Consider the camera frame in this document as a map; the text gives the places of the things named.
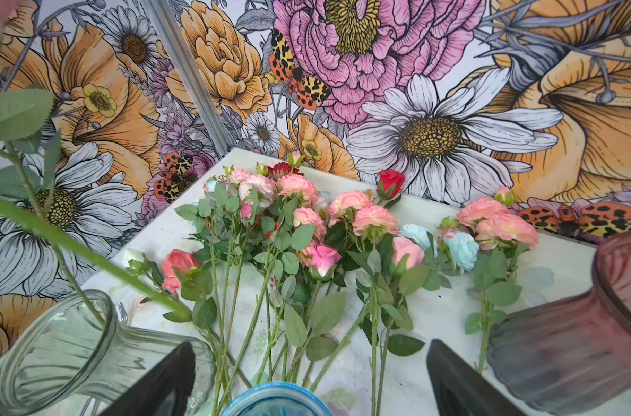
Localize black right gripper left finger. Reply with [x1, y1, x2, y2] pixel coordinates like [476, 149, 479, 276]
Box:
[101, 341, 195, 416]

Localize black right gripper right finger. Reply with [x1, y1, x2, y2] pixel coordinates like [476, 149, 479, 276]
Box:
[426, 339, 525, 416]

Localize pink rose stem bunch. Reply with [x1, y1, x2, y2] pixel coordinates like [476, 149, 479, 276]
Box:
[0, 1, 191, 322]

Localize blue purple glass vase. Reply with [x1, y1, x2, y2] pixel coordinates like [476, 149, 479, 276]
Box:
[222, 381, 334, 416]

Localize clear glass vase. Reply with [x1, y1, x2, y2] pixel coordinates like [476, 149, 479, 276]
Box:
[0, 289, 216, 415]

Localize dark pink glass vase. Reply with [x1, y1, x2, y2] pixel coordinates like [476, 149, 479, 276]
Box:
[487, 232, 631, 415]

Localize pink flower stems on table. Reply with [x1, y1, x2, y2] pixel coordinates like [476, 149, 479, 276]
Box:
[126, 152, 539, 415]

